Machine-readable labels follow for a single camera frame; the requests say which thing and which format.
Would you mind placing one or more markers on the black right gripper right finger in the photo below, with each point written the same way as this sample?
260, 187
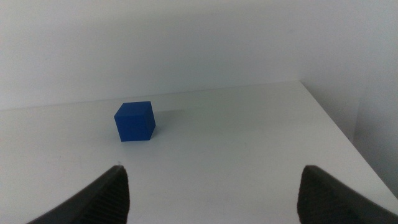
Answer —
323, 202

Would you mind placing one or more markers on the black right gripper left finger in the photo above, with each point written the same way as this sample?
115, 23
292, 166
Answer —
109, 199

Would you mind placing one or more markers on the blue cube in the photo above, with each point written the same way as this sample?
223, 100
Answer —
133, 123

